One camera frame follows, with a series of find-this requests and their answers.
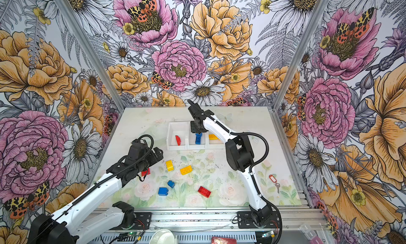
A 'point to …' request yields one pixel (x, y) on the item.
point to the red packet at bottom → (223, 240)
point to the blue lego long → (198, 138)
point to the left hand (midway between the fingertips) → (156, 160)
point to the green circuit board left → (131, 234)
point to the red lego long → (203, 191)
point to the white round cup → (163, 236)
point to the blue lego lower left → (163, 191)
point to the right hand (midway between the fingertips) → (197, 132)
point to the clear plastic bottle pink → (310, 234)
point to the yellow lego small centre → (169, 165)
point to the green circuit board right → (270, 234)
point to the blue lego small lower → (171, 184)
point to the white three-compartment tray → (180, 137)
